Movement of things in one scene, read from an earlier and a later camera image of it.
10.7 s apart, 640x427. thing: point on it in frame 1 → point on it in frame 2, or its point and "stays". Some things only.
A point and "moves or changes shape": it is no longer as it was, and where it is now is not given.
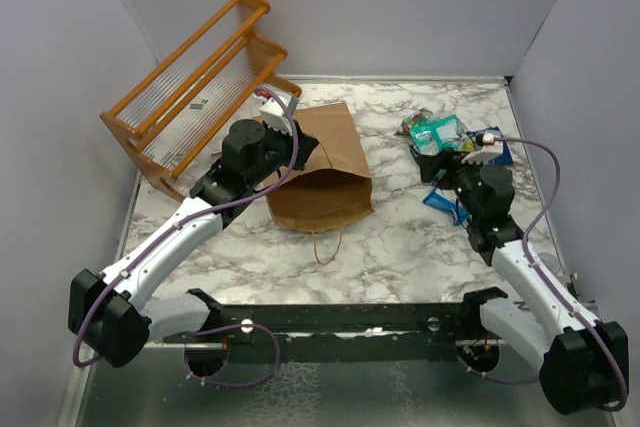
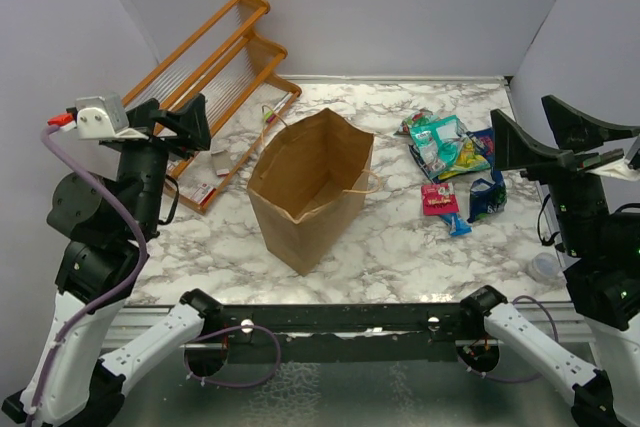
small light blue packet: x=441 y=201 → x=456 y=225
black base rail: x=339 y=333 stays
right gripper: x=448 y=160 → x=572 y=131
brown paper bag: x=334 y=184 moves or changes shape
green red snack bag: x=417 y=118 stays
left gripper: x=306 y=144 → x=192 y=122
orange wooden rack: x=199 y=96 stays
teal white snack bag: x=442 y=134 stays
